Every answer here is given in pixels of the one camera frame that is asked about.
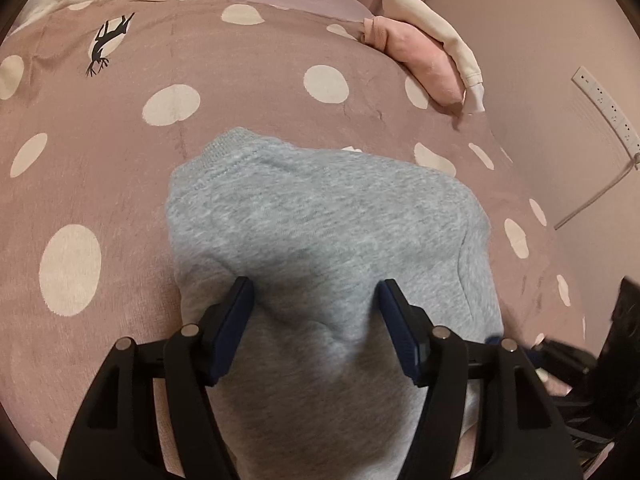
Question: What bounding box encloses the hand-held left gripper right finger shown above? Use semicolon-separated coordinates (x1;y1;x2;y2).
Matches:
376;279;583;480

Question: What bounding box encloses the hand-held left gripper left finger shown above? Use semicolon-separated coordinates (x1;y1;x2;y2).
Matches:
56;276;255;480

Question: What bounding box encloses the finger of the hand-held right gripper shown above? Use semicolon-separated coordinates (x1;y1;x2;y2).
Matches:
532;336;596;371

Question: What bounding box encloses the grey printed sweatshirt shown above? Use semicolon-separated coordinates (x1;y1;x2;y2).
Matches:
165;127;506;480

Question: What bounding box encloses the white power strip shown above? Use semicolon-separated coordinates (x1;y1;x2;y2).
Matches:
572;65;640;156

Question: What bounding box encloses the pink polka dot blanket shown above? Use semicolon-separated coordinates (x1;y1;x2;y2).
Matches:
0;0;591;480

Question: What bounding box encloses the pink folded garment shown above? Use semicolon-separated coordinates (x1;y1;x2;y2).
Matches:
362;15;468;107

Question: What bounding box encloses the cream folded garment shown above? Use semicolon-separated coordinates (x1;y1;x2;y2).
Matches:
382;0;486;116

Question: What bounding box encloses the white power cable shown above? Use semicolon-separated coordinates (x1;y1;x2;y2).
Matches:
554;152;640;231

